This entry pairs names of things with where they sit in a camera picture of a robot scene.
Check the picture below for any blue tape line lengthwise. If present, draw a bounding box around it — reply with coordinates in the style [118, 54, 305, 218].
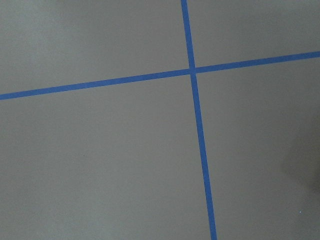
[180, 0, 218, 240]

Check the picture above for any blue tape line crosswise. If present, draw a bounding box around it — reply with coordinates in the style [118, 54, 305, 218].
[0, 51, 320, 101]

